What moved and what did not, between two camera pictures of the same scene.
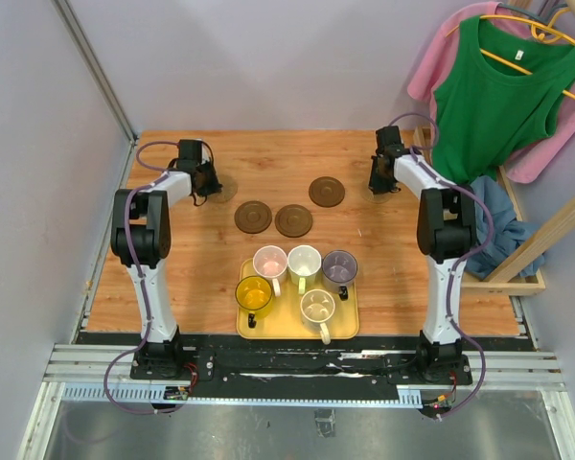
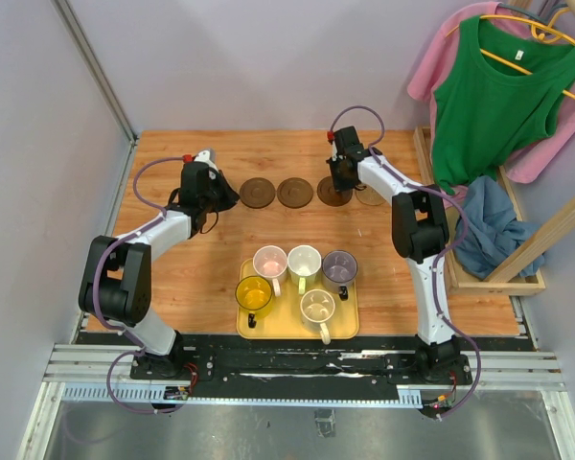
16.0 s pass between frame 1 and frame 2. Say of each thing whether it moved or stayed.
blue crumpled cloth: stayed
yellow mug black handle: stayed
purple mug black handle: stayed
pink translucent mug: stayed
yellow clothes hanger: stayed
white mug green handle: stayed
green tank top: stayed
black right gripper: moved
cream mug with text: stayed
